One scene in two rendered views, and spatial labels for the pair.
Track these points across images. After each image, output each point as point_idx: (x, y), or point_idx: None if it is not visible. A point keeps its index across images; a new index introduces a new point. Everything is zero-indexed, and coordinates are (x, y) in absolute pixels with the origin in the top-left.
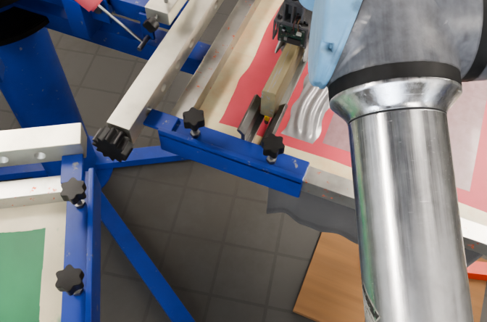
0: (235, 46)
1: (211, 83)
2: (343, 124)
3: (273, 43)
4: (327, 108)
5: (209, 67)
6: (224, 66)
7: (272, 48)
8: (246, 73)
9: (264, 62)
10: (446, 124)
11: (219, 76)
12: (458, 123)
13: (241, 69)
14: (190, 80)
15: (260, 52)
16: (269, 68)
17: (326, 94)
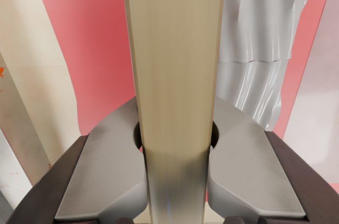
0: (1, 52)
1: (43, 167)
2: (303, 147)
3: None
4: (271, 129)
5: (9, 170)
6: (30, 114)
7: (89, 14)
8: (81, 114)
9: (97, 68)
10: None
11: (42, 138)
12: None
13: (66, 108)
14: (9, 203)
15: (69, 43)
16: (117, 82)
17: (266, 104)
